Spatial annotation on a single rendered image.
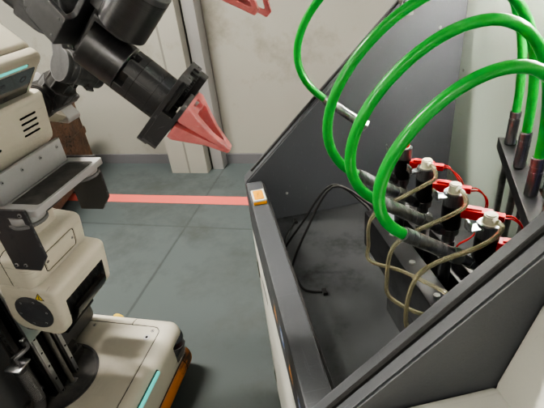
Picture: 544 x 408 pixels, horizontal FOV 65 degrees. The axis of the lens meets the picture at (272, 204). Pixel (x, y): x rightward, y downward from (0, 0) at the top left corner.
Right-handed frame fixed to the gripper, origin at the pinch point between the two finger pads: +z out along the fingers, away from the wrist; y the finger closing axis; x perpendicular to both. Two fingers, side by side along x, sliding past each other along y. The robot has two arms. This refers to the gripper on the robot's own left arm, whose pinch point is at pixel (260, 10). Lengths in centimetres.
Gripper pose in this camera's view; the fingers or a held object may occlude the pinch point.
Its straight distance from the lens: 86.5
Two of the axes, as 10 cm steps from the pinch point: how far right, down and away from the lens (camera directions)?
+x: -6.4, 5.5, 5.4
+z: 6.2, 7.8, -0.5
